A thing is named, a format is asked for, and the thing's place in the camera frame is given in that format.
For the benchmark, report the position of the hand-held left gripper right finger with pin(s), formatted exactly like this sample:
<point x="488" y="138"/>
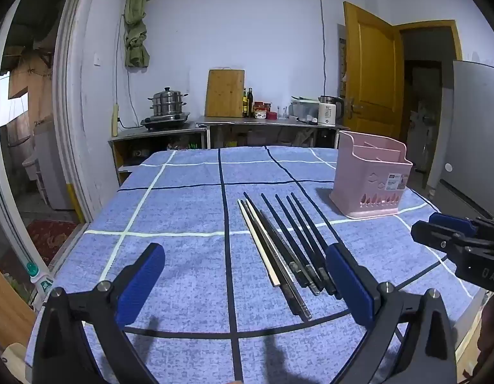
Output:
<point x="349" y="280"/>

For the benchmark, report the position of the red patterned rug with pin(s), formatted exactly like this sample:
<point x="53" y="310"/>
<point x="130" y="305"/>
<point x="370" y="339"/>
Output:
<point x="50" y="240"/>

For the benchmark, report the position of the beige power strip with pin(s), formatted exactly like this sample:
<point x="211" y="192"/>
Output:
<point x="115" y="120"/>

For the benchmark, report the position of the steel steamer pot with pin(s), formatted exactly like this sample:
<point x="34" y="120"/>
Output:
<point x="169" y="102"/>

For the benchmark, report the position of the dark sauce bottle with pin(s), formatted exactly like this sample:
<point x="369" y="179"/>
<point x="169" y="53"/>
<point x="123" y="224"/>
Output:
<point x="251" y="104"/>

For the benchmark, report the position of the steel kitchen table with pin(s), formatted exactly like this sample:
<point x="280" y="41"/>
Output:
<point x="231" y="121"/>

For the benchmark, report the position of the clear glass cup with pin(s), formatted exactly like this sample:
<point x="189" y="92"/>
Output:
<point x="283" y="113"/>

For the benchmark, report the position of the small red container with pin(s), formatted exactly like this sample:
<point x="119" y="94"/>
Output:
<point x="272" y="116"/>

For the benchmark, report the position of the yellow oil bottle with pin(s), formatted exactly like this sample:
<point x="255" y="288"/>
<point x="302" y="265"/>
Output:
<point x="244" y="106"/>

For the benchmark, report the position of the white appliance outside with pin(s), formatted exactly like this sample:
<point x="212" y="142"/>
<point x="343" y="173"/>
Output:
<point x="50" y="168"/>

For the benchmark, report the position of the white refrigerator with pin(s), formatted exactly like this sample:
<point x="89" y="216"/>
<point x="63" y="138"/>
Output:
<point x="471" y="128"/>

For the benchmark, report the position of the black induction cooker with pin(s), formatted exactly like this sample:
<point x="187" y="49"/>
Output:
<point x="166" y="122"/>

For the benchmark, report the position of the wooden cutting board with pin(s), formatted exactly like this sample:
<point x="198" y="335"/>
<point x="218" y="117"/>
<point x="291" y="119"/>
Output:
<point x="225" y="92"/>

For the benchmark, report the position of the green-capped plastic bottle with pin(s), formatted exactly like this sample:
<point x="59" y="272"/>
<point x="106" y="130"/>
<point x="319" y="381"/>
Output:
<point x="40" y="284"/>

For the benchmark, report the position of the beige chopstick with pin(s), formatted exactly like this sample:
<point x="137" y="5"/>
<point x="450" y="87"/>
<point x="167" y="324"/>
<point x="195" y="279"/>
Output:
<point x="257" y="244"/>

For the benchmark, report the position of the translucent plastic storage box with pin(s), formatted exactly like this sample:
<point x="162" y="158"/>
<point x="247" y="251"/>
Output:
<point x="305" y="110"/>

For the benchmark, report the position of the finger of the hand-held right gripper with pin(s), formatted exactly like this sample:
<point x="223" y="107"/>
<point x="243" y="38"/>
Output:
<point x="435" y="238"/>
<point x="451" y="220"/>

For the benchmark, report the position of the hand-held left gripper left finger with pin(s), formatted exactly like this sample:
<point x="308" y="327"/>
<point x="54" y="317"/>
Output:
<point x="140" y="284"/>

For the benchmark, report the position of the low steel counter shelf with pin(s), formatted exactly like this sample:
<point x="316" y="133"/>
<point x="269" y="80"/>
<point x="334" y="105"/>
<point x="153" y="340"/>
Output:
<point x="126" y="136"/>

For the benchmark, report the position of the blue checked tablecloth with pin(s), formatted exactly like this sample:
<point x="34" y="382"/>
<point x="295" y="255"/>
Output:
<point x="183" y="208"/>

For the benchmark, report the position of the white electric kettle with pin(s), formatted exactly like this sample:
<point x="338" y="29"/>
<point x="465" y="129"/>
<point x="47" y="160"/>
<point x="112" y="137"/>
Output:
<point x="327" y="112"/>

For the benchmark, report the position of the green knotted curtain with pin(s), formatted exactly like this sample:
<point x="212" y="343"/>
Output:
<point x="136" y="28"/>

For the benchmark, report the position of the yellow wooden door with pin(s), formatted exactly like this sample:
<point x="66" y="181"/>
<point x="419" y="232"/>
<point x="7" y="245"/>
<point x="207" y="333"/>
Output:
<point x="371" y="68"/>

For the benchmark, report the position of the pink plastic utensil holder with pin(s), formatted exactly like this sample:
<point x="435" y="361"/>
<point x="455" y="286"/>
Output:
<point x="367" y="180"/>

